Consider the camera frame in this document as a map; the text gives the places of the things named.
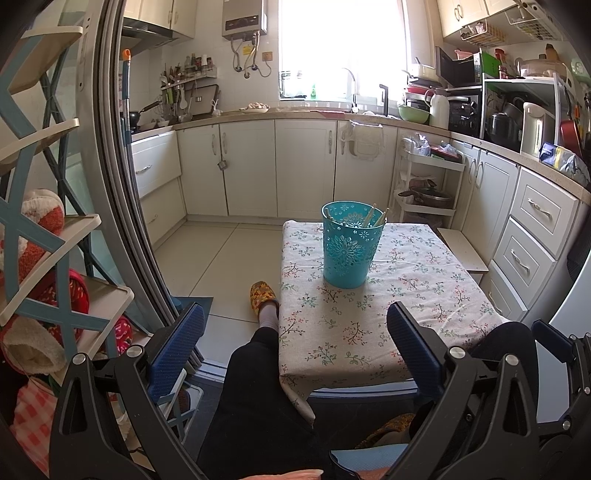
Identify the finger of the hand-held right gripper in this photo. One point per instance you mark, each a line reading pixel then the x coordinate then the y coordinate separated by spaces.
pixel 581 364
pixel 554 341

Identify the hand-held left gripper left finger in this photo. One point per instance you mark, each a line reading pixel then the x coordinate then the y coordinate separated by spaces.
pixel 178 350

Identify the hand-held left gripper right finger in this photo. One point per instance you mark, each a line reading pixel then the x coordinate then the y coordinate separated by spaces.
pixel 415 350

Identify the teal cutout plastic bucket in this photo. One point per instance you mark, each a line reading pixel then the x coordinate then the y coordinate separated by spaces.
pixel 346 263

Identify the white appliance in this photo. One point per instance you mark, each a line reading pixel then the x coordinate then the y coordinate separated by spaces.
pixel 572 309

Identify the person's right leg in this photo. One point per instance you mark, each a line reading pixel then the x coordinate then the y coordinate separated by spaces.
pixel 503 337

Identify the person's leg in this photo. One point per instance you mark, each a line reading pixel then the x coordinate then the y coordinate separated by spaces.
pixel 249 392
pixel 503 337

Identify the floral tablecloth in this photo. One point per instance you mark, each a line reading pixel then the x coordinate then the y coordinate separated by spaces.
pixel 415 286

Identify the yellow patterned slipper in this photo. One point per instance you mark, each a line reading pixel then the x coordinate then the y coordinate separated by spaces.
pixel 261 293
pixel 392 424

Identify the person's left leg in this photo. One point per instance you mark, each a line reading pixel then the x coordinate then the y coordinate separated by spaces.
pixel 249 392

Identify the blue seat cushion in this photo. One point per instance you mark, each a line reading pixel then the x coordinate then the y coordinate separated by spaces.
pixel 369 454

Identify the red plush slipper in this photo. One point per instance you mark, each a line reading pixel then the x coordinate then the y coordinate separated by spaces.
pixel 76 295

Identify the cream plush slipper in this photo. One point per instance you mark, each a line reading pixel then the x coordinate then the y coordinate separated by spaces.
pixel 32 346

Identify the steel pot with lid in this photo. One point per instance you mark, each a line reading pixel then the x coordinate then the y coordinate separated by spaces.
pixel 431 199

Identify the red checked cloth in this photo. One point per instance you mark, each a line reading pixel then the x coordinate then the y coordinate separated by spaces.
pixel 34 406

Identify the pink cloth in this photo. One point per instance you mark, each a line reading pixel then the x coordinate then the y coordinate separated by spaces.
pixel 286 475

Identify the blue snack bag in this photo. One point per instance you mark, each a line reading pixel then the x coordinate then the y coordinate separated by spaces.
pixel 551 154

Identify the white utility cart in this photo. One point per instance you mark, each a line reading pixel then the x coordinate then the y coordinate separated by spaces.
pixel 443 164

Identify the orange white plush slipper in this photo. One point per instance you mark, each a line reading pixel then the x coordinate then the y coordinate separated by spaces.
pixel 44 212

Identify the red frying pan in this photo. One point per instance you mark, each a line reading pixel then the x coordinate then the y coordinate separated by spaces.
pixel 572 136

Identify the white plastic bag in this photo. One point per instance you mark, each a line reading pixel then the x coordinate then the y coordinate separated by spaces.
pixel 415 144

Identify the white door-hung trash holder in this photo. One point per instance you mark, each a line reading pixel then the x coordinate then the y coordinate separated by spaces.
pixel 364 145

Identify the white electric water boiler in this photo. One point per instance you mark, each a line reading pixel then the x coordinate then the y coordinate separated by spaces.
pixel 535 129

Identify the white base kitchen cabinets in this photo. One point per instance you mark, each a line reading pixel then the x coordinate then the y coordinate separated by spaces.
pixel 300 170

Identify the black rice cooker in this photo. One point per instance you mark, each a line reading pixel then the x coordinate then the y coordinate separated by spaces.
pixel 503 127

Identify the green bowl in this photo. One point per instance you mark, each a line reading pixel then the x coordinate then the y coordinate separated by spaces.
pixel 413 114

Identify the black wok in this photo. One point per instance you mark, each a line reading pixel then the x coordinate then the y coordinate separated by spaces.
pixel 135 117

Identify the black toaster oven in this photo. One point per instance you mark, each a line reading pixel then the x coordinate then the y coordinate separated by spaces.
pixel 464 115

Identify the white thermos jug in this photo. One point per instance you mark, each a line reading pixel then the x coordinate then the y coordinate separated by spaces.
pixel 439 110

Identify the black tap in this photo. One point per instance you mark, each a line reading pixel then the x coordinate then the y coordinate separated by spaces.
pixel 383 99

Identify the plate of garlic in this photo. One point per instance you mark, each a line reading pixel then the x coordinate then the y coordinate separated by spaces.
pixel 255 108

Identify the stack of bowls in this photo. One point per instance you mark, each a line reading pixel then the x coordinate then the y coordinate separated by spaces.
pixel 418 96

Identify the white counter shelf rack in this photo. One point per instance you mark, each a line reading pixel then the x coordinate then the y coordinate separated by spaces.
pixel 521 82

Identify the chrome sink faucet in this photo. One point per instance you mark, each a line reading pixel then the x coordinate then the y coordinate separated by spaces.
pixel 354 92

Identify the blue mop with orange tip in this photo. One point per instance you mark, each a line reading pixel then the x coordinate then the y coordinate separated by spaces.
pixel 124 78

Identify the white pot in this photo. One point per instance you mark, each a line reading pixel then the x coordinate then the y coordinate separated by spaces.
pixel 422 72

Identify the green box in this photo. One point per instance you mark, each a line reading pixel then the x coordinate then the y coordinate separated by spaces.
pixel 488 65

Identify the microwave oven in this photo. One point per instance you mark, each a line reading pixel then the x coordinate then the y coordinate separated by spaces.
pixel 457 69

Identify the kitchen window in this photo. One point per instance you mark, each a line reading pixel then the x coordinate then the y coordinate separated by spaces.
pixel 341 46

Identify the steel range hood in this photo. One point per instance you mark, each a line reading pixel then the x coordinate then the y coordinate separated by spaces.
pixel 147 34

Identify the grey sliding door frame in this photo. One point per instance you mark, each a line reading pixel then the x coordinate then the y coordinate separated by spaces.
pixel 115 184

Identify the blue frame shelf rack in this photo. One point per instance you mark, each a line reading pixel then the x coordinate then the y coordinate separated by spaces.
pixel 41 235

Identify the wall utensil rack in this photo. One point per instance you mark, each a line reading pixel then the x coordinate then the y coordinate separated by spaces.
pixel 189 83

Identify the white wall cabinet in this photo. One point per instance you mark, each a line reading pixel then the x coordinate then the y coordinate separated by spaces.
pixel 157 14
pixel 461 14

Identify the grey wall water heater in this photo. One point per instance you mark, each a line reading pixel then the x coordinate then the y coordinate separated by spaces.
pixel 244 18

